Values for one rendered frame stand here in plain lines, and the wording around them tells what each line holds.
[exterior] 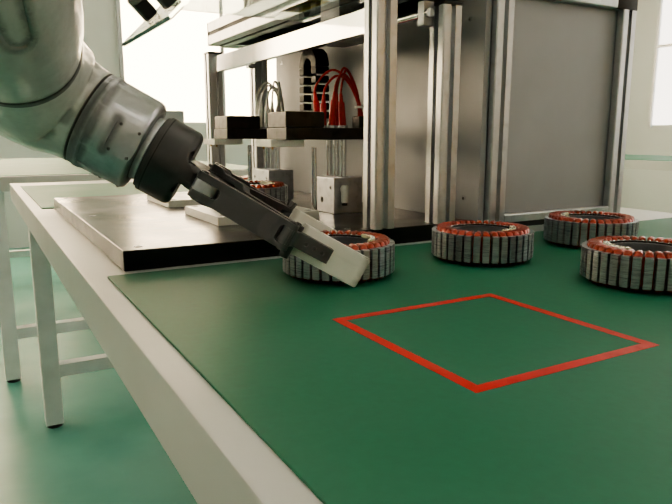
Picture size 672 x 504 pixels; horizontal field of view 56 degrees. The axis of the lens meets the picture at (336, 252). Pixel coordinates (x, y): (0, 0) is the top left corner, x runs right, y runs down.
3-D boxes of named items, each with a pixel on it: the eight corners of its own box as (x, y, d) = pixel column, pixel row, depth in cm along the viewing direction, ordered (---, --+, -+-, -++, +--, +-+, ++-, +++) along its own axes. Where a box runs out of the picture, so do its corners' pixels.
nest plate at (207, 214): (218, 226, 82) (217, 216, 82) (184, 214, 95) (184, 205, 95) (319, 218, 90) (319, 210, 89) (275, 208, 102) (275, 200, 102)
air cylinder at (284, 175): (268, 200, 116) (268, 169, 115) (253, 196, 122) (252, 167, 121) (293, 198, 118) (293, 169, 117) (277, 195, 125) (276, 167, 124)
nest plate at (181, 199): (168, 207, 103) (168, 200, 103) (146, 199, 116) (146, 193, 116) (254, 203, 110) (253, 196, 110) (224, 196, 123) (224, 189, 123)
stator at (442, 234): (416, 261, 69) (417, 228, 68) (449, 246, 79) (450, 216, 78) (520, 272, 64) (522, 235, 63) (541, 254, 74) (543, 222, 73)
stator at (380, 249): (285, 288, 57) (285, 247, 57) (280, 263, 68) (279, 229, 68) (406, 284, 59) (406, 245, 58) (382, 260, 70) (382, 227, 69)
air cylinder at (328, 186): (333, 214, 95) (333, 177, 94) (310, 209, 101) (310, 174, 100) (362, 212, 97) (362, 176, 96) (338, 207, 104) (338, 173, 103)
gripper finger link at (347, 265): (303, 221, 57) (304, 222, 56) (369, 258, 58) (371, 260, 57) (287, 250, 57) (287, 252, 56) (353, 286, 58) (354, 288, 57)
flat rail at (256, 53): (376, 30, 76) (376, 4, 76) (210, 73, 129) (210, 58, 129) (384, 31, 77) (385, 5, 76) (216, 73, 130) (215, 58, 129)
